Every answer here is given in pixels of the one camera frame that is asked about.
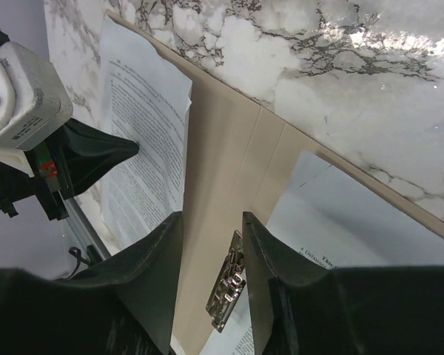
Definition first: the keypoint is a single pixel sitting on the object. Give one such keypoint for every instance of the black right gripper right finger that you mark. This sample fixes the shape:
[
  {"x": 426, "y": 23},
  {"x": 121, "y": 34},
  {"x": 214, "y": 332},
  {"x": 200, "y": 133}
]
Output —
[{"x": 299, "y": 307}]

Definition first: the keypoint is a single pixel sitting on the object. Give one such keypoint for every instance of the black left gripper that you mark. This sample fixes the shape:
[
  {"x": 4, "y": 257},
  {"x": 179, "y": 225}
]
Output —
[{"x": 65, "y": 165}]

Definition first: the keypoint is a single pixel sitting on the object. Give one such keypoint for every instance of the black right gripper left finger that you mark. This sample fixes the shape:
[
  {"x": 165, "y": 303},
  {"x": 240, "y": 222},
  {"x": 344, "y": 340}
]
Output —
[{"x": 122, "y": 305}]

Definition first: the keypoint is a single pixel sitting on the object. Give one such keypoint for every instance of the chrome folder clip mechanism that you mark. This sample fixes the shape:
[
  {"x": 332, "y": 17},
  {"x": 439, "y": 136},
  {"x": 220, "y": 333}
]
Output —
[{"x": 229, "y": 284}]

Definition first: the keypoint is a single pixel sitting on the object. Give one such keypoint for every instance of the printed white paper sheet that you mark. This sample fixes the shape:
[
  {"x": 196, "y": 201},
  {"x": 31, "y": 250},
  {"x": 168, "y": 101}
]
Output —
[{"x": 144, "y": 99}]

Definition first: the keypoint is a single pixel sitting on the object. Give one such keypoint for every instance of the beige paper folder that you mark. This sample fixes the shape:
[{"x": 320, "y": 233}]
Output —
[{"x": 376, "y": 112}]

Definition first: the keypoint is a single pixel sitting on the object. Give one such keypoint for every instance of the aluminium frame rail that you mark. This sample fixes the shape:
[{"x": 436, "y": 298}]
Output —
[{"x": 79, "y": 231}]

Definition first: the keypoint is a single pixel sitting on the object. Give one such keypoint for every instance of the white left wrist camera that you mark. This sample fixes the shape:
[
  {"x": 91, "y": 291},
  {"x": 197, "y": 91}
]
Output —
[{"x": 33, "y": 104}]

